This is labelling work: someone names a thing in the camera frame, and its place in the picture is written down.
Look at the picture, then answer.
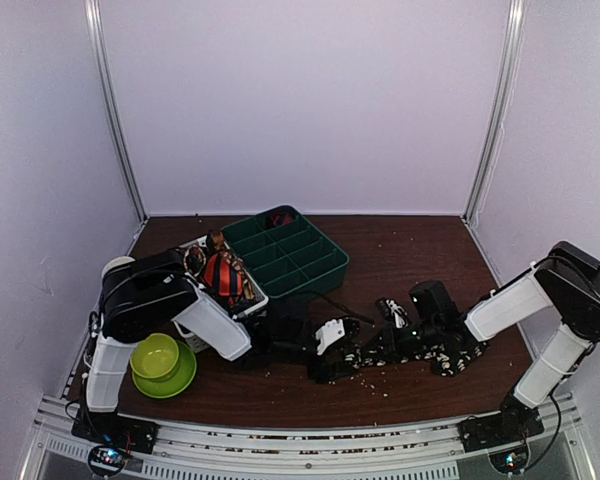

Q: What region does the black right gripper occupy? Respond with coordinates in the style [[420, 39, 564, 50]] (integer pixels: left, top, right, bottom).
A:
[[362, 318, 441, 363]]

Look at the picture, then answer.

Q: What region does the black white floral tie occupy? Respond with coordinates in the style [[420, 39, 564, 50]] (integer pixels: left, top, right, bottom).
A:
[[343, 342, 490, 377]]

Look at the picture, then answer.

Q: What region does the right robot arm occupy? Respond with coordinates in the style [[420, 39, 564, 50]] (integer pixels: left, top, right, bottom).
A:
[[365, 241, 600, 442]]

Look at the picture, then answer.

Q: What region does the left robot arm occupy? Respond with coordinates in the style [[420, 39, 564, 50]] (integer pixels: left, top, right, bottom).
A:
[[81, 250, 359, 444]]

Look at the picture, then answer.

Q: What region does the green divided organizer tray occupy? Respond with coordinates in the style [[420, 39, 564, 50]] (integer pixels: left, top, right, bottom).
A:
[[222, 205, 350, 302]]

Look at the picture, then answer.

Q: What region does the white plastic basket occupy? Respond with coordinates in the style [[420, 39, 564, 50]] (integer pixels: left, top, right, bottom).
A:
[[173, 237, 268, 361]]

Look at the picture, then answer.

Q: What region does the orange navy striped tie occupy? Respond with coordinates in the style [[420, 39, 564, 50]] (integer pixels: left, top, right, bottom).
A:
[[202, 250, 245, 301]]

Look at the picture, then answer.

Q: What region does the green plate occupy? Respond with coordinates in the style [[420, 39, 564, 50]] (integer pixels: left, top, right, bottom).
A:
[[132, 340, 197, 399]]

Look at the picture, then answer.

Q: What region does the red blue rolled tie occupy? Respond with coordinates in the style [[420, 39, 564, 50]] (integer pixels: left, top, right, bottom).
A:
[[265, 211, 295, 229]]

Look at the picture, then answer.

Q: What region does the green bowl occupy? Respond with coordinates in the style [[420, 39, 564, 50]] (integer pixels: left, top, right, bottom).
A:
[[130, 333, 180, 382]]

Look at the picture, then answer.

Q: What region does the white ceramic mug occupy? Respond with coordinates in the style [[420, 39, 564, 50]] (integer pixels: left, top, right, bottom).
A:
[[101, 256, 135, 277]]

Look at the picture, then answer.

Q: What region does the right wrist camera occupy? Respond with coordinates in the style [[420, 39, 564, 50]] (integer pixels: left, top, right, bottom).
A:
[[375, 298, 412, 329]]

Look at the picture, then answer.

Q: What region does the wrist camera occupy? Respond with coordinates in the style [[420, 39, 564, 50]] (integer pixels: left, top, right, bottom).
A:
[[314, 317, 360, 356], [375, 298, 412, 329]]

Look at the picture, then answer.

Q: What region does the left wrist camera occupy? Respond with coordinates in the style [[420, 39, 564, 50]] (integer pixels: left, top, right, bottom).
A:
[[314, 317, 360, 356]]

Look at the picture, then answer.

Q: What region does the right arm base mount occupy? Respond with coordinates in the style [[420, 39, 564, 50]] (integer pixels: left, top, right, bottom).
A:
[[458, 413, 545, 453]]

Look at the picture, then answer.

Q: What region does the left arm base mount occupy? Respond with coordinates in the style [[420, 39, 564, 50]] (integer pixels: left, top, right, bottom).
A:
[[71, 413, 159, 454]]

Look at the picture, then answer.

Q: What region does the aluminium front rail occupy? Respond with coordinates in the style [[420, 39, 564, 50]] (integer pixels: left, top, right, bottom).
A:
[[16, 394, 600, 479]]

